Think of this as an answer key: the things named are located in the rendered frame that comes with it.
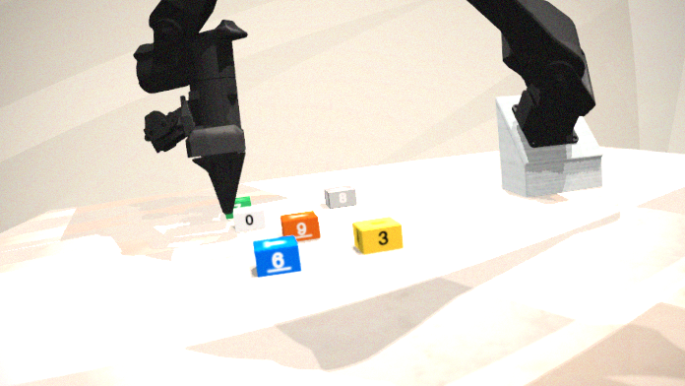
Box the yellow block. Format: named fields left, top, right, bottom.
left=352, top=217, right=404, bottom=255

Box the blue block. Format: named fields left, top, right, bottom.
left=254, top=236, right=302, bottom=278

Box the orange number block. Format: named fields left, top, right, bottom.
left=280, top=211, right=321, bottom=241

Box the green block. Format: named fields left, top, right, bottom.
left=226, top=196, right=251, bottom=219

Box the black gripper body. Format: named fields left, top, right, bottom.
left=185, top=78, right=246, bottom=158

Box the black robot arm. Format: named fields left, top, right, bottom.
left=133, top=0, right=596, bottom=153

